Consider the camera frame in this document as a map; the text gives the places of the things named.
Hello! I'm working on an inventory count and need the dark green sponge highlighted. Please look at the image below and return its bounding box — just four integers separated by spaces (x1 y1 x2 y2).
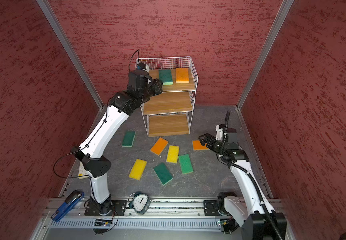
121 131 136 148
153 163 173 186
158 70 173 86

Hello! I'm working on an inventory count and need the orange sponge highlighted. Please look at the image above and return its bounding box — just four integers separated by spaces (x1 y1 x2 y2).
176 68 189 84
192 140 209 151
150 138 168 156

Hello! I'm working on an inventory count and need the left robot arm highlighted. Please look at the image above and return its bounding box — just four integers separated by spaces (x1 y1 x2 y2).
71 69 162 216

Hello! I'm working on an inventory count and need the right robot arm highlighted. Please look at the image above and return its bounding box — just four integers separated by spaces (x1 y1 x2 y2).
199 124 287 240

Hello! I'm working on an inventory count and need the light green sponge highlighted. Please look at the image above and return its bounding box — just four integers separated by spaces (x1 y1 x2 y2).
179 154 194 175

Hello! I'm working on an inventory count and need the yellow sponge centre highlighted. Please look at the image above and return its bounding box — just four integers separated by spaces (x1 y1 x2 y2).
166 145 180 164

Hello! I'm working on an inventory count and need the yellow sponge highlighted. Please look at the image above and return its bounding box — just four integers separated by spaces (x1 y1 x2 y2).
166 145 180 164
129 159 147 180

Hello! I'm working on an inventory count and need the right circuit board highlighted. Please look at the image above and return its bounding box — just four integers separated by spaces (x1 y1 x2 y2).
219 220 237 234

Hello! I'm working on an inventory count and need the circuit board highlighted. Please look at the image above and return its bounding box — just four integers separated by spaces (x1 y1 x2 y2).
219 220 237 234
94 219 113 228

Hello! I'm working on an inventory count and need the yellow sponge lower left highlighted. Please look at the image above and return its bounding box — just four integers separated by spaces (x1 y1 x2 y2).
129 159 147 180

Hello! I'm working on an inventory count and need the green analog clock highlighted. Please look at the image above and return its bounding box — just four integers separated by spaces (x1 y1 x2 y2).
129 192 151 215

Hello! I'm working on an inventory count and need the cream calculator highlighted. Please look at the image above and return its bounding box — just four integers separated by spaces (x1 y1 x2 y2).
78 163 89 179

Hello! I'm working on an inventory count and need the blue stapler tool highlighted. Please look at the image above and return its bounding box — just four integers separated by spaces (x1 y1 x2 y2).
51 190 84 223

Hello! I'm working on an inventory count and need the left circuit board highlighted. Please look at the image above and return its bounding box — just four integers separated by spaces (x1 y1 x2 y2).
94 219 113 228

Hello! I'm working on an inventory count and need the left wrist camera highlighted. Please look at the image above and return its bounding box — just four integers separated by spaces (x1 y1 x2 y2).
136 63 150 72

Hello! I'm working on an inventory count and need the white wire wooden shelf rack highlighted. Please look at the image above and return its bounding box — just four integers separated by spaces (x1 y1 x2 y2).
135 56 199 137

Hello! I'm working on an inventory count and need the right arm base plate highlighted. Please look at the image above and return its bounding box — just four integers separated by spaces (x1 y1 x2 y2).
203 200 231 217

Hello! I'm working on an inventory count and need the right black corrugated cable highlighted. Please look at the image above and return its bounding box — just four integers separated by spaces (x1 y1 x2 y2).
219 109 285 240

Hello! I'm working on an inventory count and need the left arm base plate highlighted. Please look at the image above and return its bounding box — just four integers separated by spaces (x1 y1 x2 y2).
84 199 128 216

